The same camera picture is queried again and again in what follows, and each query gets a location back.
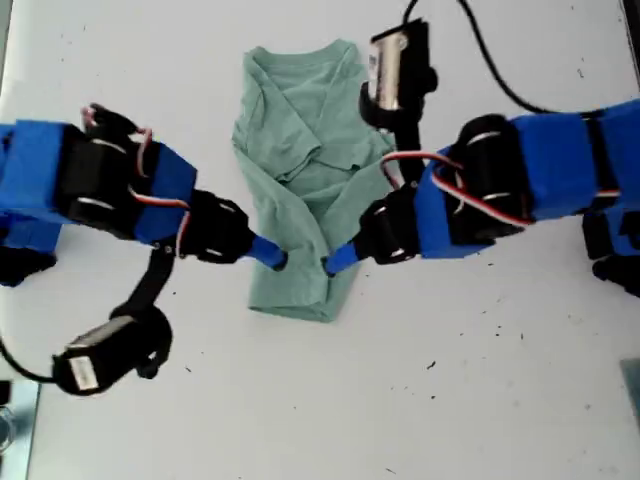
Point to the camera black stalk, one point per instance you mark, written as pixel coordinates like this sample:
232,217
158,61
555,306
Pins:
407,140
150,280

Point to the green t-shirt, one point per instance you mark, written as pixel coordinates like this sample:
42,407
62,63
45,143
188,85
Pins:
280,225

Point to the large steel plate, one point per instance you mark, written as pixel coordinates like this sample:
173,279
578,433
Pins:
22,430

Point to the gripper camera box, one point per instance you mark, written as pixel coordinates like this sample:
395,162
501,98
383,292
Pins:
400,65
107,355

